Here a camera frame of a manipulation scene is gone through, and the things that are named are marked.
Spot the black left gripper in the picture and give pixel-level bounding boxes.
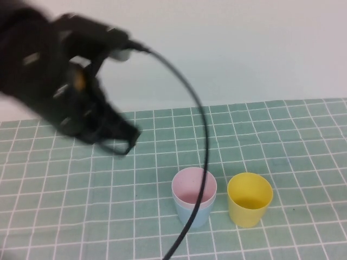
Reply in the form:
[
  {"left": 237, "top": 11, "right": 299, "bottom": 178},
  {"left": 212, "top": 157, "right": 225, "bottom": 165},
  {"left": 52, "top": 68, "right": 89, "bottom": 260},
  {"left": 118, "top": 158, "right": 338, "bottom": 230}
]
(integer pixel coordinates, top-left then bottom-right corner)
[{"left": 23, "top": 16, "right": 142, "bottom": 156}]

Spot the pink plastic cup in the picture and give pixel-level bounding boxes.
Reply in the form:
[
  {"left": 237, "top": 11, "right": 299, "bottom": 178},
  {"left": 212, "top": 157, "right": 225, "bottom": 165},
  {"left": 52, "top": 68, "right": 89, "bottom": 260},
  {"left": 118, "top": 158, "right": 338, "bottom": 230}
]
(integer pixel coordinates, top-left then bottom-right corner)
[{"left": 171, "top": 167, "right": 217, "bottom": 211}]

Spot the blue plastic cup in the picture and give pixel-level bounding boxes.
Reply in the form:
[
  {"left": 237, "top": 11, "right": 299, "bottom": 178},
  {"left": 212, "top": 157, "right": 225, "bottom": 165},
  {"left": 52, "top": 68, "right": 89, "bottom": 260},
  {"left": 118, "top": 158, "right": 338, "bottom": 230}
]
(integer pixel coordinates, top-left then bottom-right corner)
[{"left": 173, "top": 195, "right": 216, "bottom": 228}]

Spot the yellow plastic cup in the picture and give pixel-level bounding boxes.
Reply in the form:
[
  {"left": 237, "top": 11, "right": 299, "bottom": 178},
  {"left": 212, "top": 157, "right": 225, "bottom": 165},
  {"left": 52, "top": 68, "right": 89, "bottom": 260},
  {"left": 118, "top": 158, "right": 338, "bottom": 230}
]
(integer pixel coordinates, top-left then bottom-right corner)
[{"left": 227, "top": 172, "right": 273, "bottom": 228}]

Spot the green checked tablecloth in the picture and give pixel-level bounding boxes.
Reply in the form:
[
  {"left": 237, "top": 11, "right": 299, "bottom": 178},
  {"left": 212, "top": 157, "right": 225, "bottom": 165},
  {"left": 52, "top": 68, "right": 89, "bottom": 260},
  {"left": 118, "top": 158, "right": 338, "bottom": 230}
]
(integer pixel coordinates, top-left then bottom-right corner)
[{"left": 0, "top": 97, "right": 347, "bottom": 260}]

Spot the black camera cable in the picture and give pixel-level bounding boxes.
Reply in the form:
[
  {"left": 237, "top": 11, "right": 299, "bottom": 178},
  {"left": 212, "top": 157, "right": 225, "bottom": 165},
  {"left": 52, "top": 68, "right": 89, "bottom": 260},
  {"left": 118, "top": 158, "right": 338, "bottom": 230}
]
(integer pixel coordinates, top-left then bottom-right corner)
[{"left": 127, "top": 40, "right": 211, "bottom": 260}]

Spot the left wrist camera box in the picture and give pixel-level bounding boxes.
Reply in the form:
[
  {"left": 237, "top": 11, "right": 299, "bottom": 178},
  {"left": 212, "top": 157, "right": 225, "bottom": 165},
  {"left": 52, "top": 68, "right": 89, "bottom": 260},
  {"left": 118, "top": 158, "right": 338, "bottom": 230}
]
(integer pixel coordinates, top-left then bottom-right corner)
[{"left": 65, "top": 15, "right": 133, "bottom": 63}]

